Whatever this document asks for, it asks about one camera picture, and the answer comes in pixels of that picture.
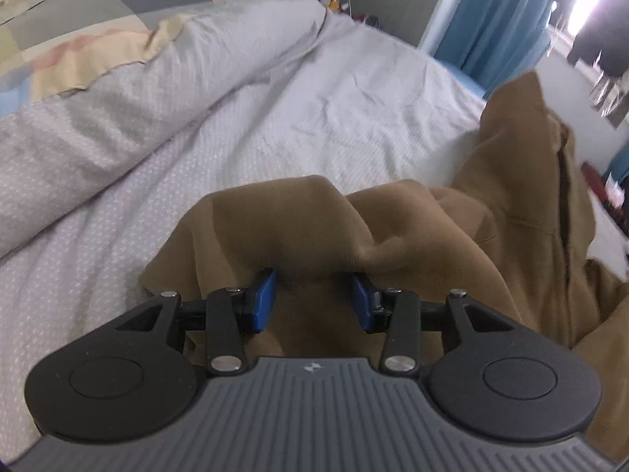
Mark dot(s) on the pale grey quilt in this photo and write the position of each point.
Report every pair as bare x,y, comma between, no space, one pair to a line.
147,108

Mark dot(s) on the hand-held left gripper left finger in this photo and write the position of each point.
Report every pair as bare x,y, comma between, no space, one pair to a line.
263,301

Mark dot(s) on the patchwork pillow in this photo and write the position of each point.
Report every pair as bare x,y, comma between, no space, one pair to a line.
98,5

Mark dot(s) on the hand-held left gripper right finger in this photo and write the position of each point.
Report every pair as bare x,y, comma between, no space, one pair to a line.
361,305

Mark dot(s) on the bed with grey sheet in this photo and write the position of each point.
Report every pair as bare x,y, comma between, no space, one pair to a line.
344,98

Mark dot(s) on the brown hoodie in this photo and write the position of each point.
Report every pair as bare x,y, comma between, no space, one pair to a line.
442,236

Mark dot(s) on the blue curtain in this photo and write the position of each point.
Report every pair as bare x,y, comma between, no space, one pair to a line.
491,24

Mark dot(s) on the row of hanging clothes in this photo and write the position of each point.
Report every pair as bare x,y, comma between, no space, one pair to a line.
599,34

